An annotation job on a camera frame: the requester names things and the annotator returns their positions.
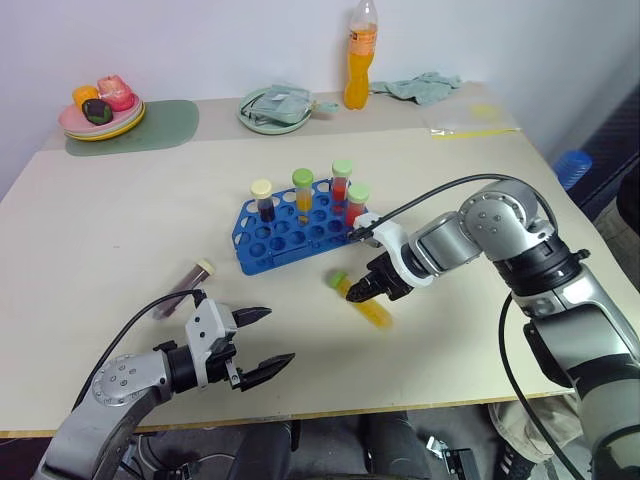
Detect packaged green cloth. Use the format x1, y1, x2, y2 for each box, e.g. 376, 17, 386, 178
242, 83, 342, 127

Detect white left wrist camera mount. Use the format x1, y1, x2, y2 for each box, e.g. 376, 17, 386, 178
184, 298, 239, 389

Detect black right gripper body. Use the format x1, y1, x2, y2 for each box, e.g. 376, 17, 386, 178
366, 252, 416, 302

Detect green-capped yellow test tube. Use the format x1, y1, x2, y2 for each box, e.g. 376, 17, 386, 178
326, 269, 395, 332

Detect pink plate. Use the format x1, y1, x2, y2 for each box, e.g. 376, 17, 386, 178
58, 96, 145, 135

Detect blue test tube rack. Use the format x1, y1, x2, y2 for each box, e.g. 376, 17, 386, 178
232, 180, 375, 277

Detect cream-capped dark purple test tube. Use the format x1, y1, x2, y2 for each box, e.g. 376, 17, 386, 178
249, 179, 274, 224

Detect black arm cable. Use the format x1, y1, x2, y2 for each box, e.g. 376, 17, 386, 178
71, 288, 207, 412
499, 291, 590, 480

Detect blue water jug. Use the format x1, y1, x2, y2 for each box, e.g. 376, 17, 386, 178
553, 149, 595, 192

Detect stacked plates with toy fruit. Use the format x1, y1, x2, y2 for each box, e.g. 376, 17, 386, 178
61, 102, 147, 143

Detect black carbon-pattern panel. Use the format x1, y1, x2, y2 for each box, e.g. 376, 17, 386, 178
573, 83, 640, 202

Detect pink toy fruit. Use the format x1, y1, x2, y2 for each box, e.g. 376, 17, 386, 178
96, 74, 137, 113

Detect green-capped red test tube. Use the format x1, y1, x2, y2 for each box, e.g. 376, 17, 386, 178
330, 159, 354, 205
344, 184, 372, 227

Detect dark purple toy fruit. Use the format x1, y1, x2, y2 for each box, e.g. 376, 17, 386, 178
80, 97, 115, 124

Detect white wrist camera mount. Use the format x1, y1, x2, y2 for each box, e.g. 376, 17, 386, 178
184, 298, 239, 389
351, 213, 437, 290

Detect green placemat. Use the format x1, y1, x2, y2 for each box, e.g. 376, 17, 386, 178
64, 99, 201, 158

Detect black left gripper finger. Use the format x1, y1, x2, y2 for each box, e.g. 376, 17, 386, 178
231, 305, 273, 332
239, 352, 297, 392

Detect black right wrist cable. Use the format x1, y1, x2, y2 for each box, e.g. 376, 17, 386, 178
349, 172, 560, 242

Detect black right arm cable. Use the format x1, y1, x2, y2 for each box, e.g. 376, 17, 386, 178
499, 291, 590, 480

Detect green-capped orange test tube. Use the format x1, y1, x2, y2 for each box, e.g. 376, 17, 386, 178
291, 168, 316, 215

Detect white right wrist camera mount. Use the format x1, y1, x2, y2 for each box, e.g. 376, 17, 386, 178
351, 213, 437, 290

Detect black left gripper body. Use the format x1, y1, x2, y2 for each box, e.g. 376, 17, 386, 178
201, 331, 250, 394

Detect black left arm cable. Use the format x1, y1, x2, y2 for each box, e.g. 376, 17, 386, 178
71, 288, 207, 412

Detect orange soda bottle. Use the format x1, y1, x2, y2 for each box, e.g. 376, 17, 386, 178
342, 0, 380, 112

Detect black box with clip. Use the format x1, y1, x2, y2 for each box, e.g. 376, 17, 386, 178
423, 434, 477, 480

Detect light green plate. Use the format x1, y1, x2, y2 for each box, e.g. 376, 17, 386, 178
236, 85, 315, 136

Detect orange toy fruit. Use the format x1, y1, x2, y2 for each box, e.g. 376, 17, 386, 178
71, 85, 100, 110

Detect crumpled green cloth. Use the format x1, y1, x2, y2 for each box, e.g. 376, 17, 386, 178
369, 71, 464, 107

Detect dark rounded shape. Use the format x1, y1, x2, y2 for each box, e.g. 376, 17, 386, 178
232, 418, 302, 480
358, 408, 434, 480

